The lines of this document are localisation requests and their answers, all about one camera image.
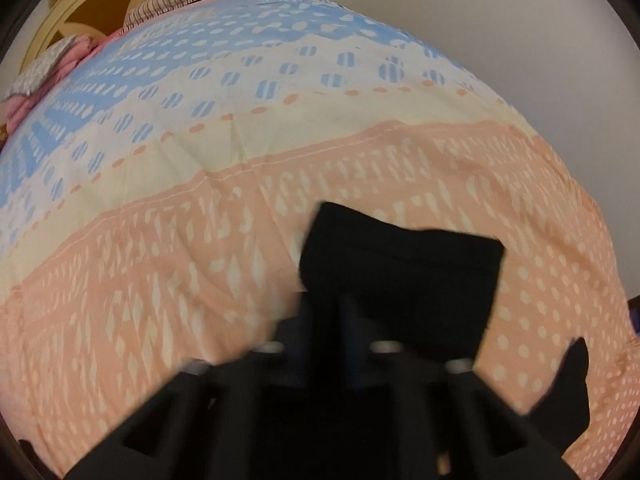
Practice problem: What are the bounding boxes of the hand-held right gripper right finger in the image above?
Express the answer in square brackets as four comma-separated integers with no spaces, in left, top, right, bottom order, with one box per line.
[339,294,576,480]

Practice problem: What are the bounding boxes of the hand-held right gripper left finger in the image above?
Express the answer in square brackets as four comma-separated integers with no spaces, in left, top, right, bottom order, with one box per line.
[65,291,323,480]

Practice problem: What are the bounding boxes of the black pants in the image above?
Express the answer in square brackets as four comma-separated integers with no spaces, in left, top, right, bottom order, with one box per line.
[298,201,592,461]

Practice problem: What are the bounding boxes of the peach and blue patterned bedspread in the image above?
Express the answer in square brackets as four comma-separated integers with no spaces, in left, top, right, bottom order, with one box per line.
[0,0,640,480]

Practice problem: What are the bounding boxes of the pink folded blanket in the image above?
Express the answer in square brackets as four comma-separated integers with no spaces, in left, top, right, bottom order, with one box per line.
[0,37,101,133]

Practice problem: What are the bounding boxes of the grey floral pillow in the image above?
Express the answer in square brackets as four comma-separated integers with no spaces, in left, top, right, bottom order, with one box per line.
[5,35,85,97]

